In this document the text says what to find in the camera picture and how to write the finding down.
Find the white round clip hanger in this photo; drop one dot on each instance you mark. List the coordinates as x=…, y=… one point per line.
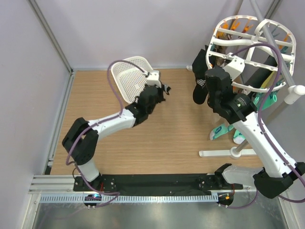
x=240, y=25

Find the white and grey drying rack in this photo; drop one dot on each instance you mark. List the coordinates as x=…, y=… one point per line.
x=269, y=95

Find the yellow sock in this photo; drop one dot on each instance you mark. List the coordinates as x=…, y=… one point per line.
x=269, y=80

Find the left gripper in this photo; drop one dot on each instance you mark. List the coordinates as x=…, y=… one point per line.
x=159, y=90

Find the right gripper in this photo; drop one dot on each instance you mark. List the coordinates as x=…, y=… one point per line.
x=231, y=81

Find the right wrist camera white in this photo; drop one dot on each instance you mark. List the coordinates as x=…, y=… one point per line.
x=235, y=66

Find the black sock with white stripes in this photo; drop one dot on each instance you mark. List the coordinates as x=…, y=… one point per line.
x=199, y=68

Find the slotted grey cable duct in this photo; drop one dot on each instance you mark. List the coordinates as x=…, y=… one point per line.
x=94, y=198

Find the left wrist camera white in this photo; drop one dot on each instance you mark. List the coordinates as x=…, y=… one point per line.
x=153, y=78

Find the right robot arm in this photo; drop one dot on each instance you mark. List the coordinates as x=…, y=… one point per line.
x=279, y=170

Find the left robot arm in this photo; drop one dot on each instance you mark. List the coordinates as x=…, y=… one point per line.
x=81, y=140

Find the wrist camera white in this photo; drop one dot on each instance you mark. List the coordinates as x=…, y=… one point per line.
x=235, y=66
x=153, y=78

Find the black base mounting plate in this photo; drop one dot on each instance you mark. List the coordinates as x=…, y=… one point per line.
x=151, y=182

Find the white perforated plastic basket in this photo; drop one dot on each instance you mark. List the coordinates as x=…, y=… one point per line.
x=129, y=79

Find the teal patterned sock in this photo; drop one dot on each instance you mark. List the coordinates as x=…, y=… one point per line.
x=220, y=130
x=238, y=138

